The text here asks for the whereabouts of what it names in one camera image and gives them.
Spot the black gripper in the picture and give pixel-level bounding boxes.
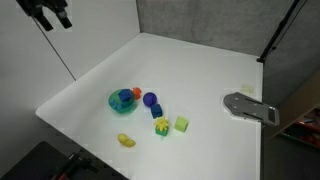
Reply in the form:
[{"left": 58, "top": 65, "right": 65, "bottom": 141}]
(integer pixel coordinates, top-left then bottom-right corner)
[{"left": 15, "top": 0, "right": 73, "bottom": 32}]

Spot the orange toy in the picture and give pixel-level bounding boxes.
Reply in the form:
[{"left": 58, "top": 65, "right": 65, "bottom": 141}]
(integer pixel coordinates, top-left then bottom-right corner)
[{"left": 132, "top": 86, "right": 144, "bottom": 100}]

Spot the light blue toy piece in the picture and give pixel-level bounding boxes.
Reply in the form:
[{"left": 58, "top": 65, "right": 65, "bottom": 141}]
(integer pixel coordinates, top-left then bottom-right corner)
[{"left": 109, "top": 98, "right": 125, "bottom": 110}]

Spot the green bowl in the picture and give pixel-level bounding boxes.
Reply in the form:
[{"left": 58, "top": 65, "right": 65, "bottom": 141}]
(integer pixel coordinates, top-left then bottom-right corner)
[{"left": 107, "top": 88, "right": 138, "bottom": 114}]

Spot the yellow gear toy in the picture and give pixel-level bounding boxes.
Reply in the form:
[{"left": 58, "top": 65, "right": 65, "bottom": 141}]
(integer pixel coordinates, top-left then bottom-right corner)
[{"left": 153, "top": 115, "right": 170, "bottom": 132}]

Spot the green toy block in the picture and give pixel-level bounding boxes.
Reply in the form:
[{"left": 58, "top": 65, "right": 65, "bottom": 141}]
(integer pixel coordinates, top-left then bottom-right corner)
[{"left": 154, "top": 125, "right": 169, "bottom": 137}]

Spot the purple ball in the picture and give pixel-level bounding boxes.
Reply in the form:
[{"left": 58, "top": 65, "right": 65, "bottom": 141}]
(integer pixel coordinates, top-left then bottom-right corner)
[{"left": 142, "top": 91, "right": 158, "bottom": 108}]

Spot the red and black tool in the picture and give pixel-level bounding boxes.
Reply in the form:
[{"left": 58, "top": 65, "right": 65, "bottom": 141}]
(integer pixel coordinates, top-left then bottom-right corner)
[{"left": 49, "top": 151, "right": 99, "bottom": 180}]

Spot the black case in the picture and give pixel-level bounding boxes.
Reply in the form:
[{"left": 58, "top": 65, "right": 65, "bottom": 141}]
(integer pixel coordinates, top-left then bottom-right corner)
[{"left": 0, "top": 140, "right": 129, "bottom": 180}]

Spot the lime green cube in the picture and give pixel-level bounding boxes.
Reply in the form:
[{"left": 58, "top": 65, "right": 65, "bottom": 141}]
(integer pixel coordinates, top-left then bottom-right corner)
[{"left": 173, "top": 115, "right": 190, "bottom": 133}]

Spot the grey metal mounting plate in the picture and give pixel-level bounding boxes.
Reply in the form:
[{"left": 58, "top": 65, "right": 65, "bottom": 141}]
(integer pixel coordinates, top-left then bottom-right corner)
[{"left": 222, "top": 92, "right": 280, "bottom": 127}]

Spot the pale yellow sticky note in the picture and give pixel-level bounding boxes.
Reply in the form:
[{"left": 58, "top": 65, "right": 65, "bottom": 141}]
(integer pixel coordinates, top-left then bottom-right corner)
[{"left": 240, "top": 83, "right": 255, "bottom": 95}]

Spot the black tripod pole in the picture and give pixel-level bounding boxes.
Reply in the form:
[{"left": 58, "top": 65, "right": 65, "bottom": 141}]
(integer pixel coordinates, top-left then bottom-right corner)
[{"left": 256, "top": 0, "right": 303, "bottom": 64}]

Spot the wooden shelf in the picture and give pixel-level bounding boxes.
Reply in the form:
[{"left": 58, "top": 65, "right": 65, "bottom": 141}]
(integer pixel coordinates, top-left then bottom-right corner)
[{"left": 266, "top": 69, "right": 320, "bottom": 149}]

